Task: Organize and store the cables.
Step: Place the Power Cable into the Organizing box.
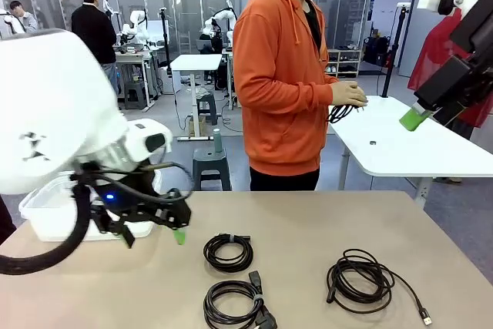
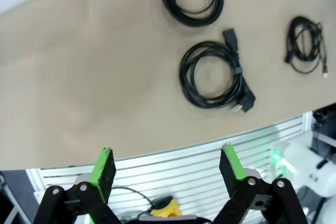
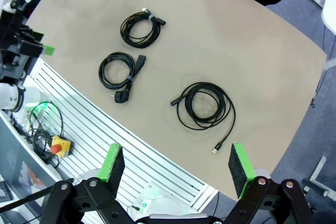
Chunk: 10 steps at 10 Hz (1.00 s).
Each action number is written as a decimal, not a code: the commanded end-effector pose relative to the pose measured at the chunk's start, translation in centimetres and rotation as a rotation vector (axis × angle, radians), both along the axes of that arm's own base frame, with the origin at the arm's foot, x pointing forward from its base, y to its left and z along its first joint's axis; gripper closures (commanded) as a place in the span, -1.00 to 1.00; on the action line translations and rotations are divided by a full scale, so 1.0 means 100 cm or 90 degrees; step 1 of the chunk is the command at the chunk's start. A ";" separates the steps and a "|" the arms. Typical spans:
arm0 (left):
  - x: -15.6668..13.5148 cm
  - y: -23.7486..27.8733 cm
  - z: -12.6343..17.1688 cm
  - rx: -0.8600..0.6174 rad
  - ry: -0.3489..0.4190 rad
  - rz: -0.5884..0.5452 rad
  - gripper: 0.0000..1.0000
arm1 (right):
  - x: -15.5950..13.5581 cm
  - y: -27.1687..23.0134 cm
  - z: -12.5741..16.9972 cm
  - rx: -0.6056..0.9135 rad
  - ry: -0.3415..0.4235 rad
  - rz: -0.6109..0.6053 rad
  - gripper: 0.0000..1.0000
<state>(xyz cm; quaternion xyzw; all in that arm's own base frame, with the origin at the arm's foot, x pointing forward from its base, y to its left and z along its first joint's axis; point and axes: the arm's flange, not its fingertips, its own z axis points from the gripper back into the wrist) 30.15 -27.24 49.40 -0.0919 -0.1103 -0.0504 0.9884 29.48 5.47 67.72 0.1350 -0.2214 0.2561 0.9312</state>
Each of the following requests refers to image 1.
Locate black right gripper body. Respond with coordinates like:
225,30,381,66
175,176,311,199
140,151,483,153
449,0,493,55

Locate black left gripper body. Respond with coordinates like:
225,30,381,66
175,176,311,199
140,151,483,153
71,161,193,238

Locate thick braided black cable coil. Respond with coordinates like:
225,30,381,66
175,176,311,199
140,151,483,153
203,232,254,273

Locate black power cord rectangular connector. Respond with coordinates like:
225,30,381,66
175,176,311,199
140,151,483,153
203,269,278,329

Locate black power cable angled plug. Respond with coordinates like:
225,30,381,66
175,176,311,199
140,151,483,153
326,102,367,125

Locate long thin black USB cable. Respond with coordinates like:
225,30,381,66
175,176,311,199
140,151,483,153
326,248,434,326

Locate person's right forearm orange sleeve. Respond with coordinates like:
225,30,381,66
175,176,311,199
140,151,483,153
265,73,340,109

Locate person's right hand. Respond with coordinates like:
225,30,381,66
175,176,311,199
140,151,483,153
330,80,369,109

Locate red cloth cape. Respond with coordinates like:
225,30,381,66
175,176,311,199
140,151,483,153
407,7,493,129

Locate black tripod stand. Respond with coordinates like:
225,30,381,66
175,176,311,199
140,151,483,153
380,2,411,99

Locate white side table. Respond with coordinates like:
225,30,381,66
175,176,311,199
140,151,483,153
326,95,493,206

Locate dark grey stool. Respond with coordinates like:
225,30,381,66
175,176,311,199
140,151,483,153
191,147,232,191
195,92,219,126

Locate black equipment pile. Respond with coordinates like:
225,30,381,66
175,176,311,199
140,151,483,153
363,35,394,68

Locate clear plastic storage bin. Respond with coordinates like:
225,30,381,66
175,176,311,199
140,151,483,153
18,174,161,243

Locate white shoe rack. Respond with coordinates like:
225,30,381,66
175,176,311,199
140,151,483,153
326,48,363,79

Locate grey plastic step stool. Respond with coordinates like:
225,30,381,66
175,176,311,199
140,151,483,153
123,81,149,110

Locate white standing desk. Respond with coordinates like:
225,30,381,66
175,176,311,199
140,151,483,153
169,54,224,142

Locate grey lab workbench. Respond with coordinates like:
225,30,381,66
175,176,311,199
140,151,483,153
114,46,161,109

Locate person in orange hoodie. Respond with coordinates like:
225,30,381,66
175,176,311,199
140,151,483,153
233,0,340,191

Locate bystander in black sweater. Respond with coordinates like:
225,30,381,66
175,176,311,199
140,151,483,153
71,0,119,95

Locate bystander in grey hoodie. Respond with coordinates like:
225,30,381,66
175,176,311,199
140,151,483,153
9,0,39,33

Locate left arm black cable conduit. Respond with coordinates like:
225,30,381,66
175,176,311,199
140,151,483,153
0,174,97,276

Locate thin black camera tripod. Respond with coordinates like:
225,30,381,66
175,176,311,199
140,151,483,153
158,7,173,76

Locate white background robot black cables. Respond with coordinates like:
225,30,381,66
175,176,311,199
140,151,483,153
202,7,239,43

